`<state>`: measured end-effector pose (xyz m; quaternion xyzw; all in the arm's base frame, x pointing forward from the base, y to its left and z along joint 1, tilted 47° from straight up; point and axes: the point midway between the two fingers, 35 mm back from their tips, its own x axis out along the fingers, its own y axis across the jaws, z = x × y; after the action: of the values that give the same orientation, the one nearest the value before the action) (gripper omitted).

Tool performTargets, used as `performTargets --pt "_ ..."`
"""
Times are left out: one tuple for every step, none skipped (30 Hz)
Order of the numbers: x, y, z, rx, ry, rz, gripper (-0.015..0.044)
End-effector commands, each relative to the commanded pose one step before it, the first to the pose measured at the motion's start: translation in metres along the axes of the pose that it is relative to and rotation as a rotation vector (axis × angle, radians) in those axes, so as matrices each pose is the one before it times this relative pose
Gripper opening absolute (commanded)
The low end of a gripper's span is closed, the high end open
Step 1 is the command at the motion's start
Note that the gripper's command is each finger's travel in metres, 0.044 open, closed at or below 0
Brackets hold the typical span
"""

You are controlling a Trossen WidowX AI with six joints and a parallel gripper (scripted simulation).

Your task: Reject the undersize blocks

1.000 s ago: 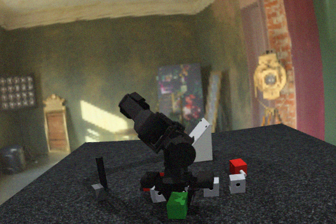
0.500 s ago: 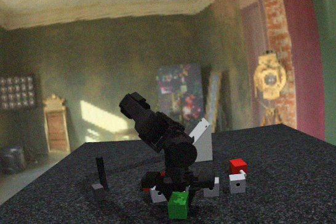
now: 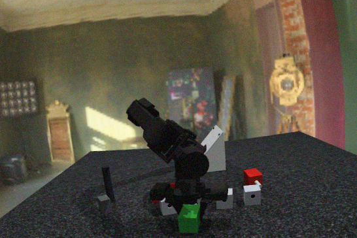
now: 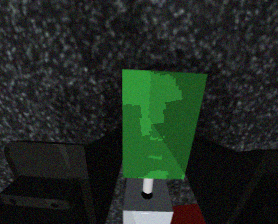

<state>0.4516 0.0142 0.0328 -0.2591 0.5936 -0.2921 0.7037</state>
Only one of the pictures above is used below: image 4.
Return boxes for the red tray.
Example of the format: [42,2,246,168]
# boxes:
[170,204,206,224]

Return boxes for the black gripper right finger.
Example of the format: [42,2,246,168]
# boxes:
[186,134,278,224]

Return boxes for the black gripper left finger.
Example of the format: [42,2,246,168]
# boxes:
[4,126,122,224]

